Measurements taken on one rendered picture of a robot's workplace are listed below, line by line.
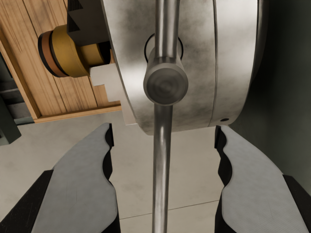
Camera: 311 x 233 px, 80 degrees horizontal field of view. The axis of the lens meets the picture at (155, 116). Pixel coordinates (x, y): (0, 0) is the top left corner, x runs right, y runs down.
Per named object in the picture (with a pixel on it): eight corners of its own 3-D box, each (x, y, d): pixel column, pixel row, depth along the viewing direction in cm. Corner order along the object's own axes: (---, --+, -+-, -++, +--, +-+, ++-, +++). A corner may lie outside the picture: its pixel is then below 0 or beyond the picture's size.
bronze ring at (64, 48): (84, 11, 25) (21, 25, 26) (104, 79, 29) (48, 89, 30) (104, 17, 34) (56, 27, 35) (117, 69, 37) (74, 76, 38)
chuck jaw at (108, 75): (155, 55, 29) (167, 128, 31) (157, 57, 33) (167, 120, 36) (86, 67, 30) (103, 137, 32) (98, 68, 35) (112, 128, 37)
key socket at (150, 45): (146, 28, 18) (144, 30, 16) (180, 29, 18) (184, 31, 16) (146, 63, 20) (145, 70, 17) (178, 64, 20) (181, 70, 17)
